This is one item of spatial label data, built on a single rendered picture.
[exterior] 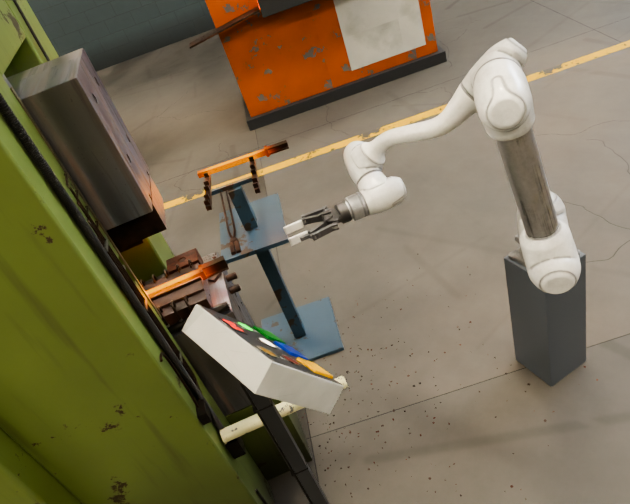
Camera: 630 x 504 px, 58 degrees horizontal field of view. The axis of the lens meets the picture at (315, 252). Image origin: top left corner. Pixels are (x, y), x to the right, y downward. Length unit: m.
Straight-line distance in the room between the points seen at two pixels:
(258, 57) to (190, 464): 3.92
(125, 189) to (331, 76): 3.91
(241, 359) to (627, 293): 2.06
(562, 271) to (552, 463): 0.83
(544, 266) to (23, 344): 1.47
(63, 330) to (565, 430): 1.84
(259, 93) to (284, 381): 4.20
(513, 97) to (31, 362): 1.37
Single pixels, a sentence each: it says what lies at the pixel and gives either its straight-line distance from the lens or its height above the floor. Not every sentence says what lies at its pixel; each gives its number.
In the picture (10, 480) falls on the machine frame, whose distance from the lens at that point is 1.76.
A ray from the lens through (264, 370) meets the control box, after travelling 1.27.
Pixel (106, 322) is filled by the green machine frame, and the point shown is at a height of 1.27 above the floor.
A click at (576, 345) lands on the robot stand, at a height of 0.14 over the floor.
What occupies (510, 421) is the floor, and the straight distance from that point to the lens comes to 2.50.
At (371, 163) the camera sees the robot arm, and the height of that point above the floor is 1.10.
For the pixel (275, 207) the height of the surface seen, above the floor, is 0.75.
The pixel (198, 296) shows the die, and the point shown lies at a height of 0.98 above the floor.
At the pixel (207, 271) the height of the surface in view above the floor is 1.00.
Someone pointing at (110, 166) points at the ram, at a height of 1.53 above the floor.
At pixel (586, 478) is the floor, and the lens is 2.39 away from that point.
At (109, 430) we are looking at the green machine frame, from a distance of 1.77.
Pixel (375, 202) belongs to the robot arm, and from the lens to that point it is 1.94.
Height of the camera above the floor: 2.08
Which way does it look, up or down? 36 degrees down
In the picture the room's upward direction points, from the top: 21 degrees counter-clockwise
